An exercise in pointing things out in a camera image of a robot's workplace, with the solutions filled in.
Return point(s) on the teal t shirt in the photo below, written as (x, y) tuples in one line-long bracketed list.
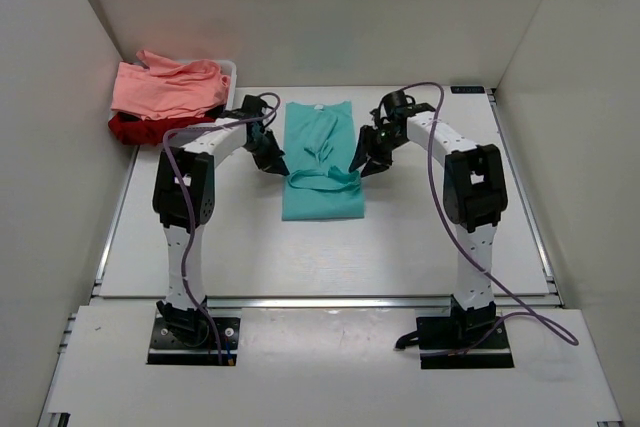
[(319, 144)]

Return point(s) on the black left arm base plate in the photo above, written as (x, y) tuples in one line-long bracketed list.
[(166, 348)]

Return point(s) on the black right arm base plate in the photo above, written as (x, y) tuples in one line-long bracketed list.
[(460, 339)]

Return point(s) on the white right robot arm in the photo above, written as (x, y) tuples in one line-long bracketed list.
[(472, 201)]

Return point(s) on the aluminium table rail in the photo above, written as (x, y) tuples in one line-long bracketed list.
[(344, 302)]

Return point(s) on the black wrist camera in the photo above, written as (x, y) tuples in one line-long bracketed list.
[(396, 107), (256, 108)]

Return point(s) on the pink t shirt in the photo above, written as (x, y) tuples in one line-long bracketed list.
[(157, 88)]

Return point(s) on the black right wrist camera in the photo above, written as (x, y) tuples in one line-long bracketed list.
[(396, 107)]

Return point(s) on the white plastic basket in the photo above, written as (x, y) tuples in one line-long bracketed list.
[(219, 88)]

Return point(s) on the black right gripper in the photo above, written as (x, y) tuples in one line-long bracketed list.
[(367, 148)]

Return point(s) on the red t shirt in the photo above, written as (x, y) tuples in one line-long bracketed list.
[(133, 131)]

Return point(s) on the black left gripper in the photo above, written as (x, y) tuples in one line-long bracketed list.
[(273, 162)]

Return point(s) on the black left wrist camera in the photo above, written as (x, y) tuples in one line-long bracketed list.
[(256, 108)]

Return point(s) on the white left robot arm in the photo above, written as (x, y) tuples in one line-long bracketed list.
[(184, 200)]

